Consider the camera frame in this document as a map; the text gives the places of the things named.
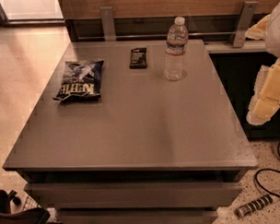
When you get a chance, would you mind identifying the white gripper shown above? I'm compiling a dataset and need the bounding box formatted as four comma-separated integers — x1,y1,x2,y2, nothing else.
245,2,280,125

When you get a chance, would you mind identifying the blue chip bag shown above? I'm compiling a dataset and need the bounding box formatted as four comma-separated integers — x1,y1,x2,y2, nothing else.
54,59,104,101

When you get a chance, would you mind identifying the clear plastic water bottle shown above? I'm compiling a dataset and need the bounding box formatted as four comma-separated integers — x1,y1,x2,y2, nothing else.
163,17,188,81

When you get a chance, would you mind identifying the striped cylindrical object on floor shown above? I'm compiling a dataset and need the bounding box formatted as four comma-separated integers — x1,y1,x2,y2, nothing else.
234,195,279,218

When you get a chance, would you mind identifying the grey drawer cabinet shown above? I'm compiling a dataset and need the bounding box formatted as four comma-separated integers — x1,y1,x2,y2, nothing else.
5,40,257,224

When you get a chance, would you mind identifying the dark chair base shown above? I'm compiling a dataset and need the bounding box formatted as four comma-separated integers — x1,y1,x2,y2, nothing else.
0,189,50,224

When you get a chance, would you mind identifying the right metal bracket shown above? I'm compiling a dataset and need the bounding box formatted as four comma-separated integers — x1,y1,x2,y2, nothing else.
229,1,258,48

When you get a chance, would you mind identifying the metal bracket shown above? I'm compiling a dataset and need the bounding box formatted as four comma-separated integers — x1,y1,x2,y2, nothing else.
99,7,116,41
229,1,258,48

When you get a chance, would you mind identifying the black floor cable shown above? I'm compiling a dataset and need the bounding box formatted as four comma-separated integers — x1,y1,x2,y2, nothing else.
251,136,280,201

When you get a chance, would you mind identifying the left metal bracket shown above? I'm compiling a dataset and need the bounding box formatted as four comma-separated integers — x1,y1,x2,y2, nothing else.
99,7,116,41

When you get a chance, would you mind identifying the wire mesh basket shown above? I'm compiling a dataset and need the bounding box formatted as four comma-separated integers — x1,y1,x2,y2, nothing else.
23,195,41,211

